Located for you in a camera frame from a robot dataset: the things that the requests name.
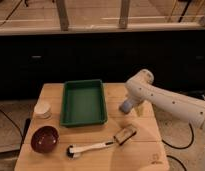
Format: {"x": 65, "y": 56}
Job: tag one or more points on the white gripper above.
{"x": 137, "y": 101}

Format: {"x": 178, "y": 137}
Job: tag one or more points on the dark red bowl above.
{"x": 44, "y": 139}

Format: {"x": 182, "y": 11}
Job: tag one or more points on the white handled dish brush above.
{"x": 73, "y": 151}

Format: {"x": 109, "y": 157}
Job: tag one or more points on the wooden block scrubber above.
{"x": 124, "y": 134}

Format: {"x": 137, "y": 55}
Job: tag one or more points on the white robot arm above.
{"x": 140, "y": 88}

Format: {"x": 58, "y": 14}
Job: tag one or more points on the blue sponge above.
{"x": 126, "y": 107}

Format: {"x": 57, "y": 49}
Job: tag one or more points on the green plastic tray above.
{"x": 83, "y": 103}

